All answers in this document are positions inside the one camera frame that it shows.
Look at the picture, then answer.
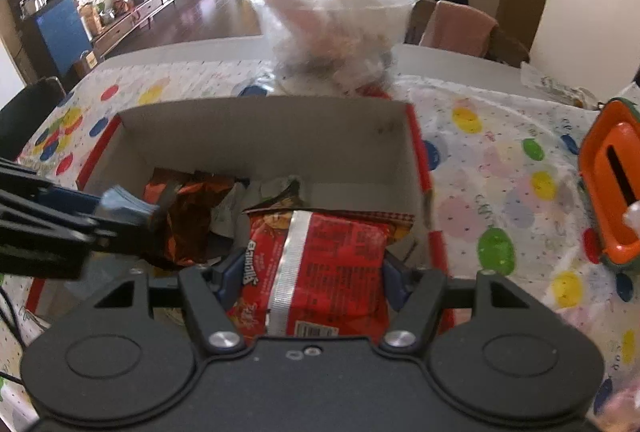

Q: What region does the grey blue snack packet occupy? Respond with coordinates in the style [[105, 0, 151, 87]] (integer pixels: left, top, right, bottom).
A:
[[97, 184, 161, 225]]

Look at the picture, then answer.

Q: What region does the clear plastic container with bags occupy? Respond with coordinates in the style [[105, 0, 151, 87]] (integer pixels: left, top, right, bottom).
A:
[[244, 0, 427, 101]]

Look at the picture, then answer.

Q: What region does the chair with pink cloth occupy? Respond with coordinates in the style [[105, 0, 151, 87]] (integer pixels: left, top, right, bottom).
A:
[[407, 0, 532, 68]]

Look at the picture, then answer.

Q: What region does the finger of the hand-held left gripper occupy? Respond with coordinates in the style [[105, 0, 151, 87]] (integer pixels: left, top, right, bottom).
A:
[[0, 158, 104, 215], [0, 189, 161, 281]]

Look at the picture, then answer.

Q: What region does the black chair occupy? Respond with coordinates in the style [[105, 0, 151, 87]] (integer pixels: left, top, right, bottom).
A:
[[0, 76, 67, 163]]

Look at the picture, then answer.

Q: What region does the balloon print tablecloth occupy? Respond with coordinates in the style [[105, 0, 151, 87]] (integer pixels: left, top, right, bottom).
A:
[[0, 60, 640, 432]]

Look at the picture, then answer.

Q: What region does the black cable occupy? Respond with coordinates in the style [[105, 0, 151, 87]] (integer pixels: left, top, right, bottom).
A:
[[0, 286, 32, 349]]

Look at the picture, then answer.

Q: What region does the blue cabinet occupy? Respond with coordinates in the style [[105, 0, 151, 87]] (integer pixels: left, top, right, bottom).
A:
[[20, 0, 94, 78]]

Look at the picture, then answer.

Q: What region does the red cardboard box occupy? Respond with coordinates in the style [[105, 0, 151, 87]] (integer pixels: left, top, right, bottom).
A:
[[27, 96, 451, 329]]

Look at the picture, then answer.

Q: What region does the orange tissue holder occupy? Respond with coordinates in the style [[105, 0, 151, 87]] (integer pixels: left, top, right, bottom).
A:
[[577, 96, 640, 271]]

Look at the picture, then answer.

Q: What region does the orange brown snack packet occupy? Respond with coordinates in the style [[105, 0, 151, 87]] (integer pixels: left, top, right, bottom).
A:
[[144, 169, 242, 269]]

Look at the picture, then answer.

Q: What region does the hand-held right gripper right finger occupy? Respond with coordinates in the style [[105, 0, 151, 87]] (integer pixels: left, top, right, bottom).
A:
[[381, 256, 540, 354]]

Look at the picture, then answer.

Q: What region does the clear bag with keys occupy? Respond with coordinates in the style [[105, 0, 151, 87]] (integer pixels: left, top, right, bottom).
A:
[[520, 62, 602, 109]]

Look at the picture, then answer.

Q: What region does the wooden television cabinet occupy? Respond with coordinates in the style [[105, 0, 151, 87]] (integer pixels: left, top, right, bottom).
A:
[[89, 0, 217, 58]]

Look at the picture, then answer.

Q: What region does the red snack packet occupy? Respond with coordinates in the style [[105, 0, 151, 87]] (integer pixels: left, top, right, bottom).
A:
[[227, 209, 416, 339]]

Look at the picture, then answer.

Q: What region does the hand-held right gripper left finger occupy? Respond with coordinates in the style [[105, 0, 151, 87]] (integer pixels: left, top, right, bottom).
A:
[[92, 256, 249, 354]]

